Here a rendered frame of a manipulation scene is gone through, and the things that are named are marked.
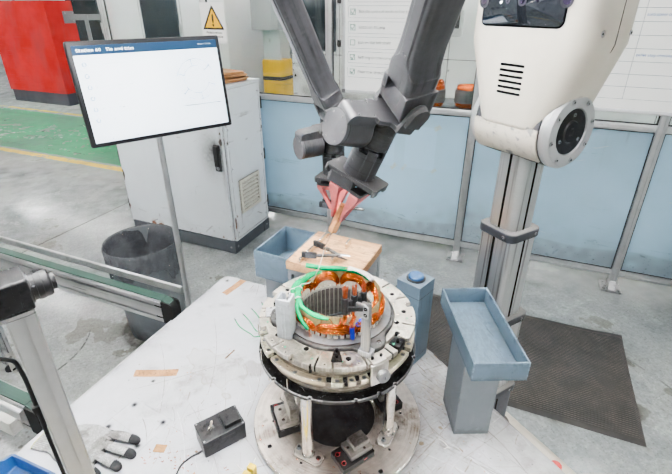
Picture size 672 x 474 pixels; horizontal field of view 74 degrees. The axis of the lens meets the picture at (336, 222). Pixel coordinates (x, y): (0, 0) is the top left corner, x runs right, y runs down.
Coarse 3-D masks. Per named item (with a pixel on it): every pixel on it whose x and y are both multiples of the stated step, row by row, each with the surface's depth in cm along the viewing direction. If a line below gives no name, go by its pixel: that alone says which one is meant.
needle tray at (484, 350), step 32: (448, 288) 105; (480, 288) 105; (448, 320) 100; (480, 320) 100; (480, 352) 91; (512, 352) 90; (448, 384) 105; (480, 384) 95; (448, 416) 106; (480, 416) 99
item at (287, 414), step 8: (288, 400) 99; (280, 408) 101; (288, 408) 98; (296, 408) 97; (280, 416) 99; (288, 416) 99; (296, 416) 98; (280, 424) 97; (288, 424) 98; (296, 424) 99
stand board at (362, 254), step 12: (312, 240) 126; (324, 240) 126; (336, 240) 126; (360, 240) 126; (300, 252) 120; (324, 252) 120; (348, 252) 120; (360, 252) 120; (372, 252) 120; (288, 264) 116; (300, 264) 114; (324, 264) 114; (336, 264) 114; (348, 264) 114; (360, 264) 114
